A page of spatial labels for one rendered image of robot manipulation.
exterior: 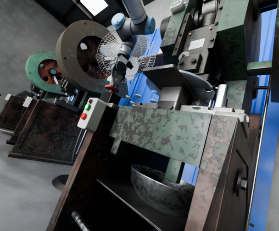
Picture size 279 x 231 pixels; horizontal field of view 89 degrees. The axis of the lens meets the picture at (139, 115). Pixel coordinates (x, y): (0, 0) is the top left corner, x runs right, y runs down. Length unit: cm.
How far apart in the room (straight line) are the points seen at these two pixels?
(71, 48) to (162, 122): 151
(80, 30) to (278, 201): 246
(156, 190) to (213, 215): 26
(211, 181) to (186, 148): 12
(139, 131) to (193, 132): 19
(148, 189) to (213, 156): 30
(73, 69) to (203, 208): 168
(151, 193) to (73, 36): 169
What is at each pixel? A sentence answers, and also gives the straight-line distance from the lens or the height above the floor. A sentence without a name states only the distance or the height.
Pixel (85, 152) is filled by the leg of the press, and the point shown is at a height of 41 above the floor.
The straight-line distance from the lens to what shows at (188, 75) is 53.
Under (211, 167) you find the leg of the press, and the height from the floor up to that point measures 51.
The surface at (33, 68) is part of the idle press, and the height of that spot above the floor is 121.
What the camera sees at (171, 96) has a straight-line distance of 58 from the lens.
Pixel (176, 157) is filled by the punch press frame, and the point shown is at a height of 51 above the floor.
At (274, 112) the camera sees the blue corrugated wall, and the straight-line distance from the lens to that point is 189.
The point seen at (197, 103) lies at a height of 76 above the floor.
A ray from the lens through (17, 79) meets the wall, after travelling 697.
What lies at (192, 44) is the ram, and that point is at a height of 107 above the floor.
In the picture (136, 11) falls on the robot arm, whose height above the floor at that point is 102.
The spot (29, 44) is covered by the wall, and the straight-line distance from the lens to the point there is 725.
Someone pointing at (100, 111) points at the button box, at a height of 58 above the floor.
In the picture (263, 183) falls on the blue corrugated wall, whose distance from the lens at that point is 174.
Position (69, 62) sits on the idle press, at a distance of 178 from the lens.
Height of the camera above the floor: 50
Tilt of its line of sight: 12 degrees up
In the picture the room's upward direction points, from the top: 20 degrees clockwise
